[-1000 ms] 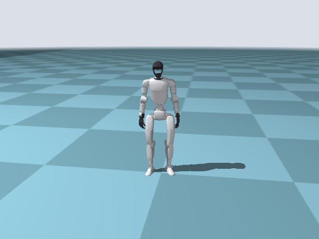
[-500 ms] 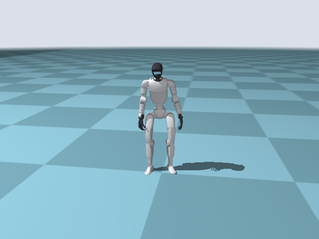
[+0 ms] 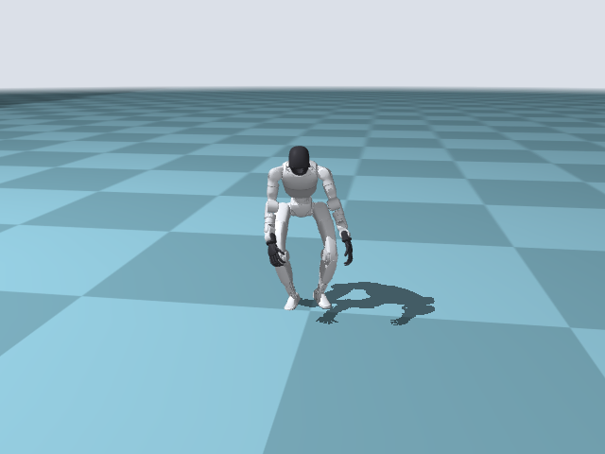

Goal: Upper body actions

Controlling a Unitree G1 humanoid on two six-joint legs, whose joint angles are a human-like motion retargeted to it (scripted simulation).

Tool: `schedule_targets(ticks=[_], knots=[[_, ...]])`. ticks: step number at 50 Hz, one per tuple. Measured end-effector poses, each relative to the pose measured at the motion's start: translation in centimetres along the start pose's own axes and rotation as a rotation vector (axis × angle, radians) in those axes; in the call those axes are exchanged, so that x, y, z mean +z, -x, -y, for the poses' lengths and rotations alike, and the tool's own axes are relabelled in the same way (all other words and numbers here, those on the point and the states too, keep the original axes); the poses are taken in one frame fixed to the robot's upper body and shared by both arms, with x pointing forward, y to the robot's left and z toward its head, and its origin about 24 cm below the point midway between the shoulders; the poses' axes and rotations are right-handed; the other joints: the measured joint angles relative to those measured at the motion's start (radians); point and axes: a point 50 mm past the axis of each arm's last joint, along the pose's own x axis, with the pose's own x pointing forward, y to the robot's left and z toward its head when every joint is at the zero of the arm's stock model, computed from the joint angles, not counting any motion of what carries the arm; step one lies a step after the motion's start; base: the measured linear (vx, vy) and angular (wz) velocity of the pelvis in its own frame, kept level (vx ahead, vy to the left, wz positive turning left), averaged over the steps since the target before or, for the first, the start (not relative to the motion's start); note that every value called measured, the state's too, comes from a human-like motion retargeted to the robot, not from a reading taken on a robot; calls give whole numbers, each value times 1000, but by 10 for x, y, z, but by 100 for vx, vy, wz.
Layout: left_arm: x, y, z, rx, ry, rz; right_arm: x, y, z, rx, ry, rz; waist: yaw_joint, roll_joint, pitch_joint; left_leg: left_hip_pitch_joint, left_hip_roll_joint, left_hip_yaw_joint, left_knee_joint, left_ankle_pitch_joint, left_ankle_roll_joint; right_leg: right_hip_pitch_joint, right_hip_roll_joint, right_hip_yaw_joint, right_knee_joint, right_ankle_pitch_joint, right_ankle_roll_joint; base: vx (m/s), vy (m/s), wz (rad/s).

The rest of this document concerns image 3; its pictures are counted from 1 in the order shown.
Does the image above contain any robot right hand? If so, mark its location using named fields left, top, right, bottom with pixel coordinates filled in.
left=266, top=233, right=285, bottom=267

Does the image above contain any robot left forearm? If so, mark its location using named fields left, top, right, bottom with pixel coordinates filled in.
left=332, top=198, right=351, bottom=238

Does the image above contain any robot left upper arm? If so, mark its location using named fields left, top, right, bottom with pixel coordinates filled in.
left=316, top=166, right=340, bottom=211

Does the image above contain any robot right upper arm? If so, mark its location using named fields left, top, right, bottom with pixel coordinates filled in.
left=267, top=166, right=283, bottom=213

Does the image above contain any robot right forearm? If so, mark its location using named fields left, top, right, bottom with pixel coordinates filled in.
left=264, top=201, right=276, bottom=241

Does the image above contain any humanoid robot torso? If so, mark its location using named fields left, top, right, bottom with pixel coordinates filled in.
left=282, top=160, right=318, bottom=218

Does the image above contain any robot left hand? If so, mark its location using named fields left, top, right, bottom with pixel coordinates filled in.
left=341, top=231, right=353, bottom=266

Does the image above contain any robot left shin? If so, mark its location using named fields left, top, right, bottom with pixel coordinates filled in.
left=317, top=253, right=337, bottom=294

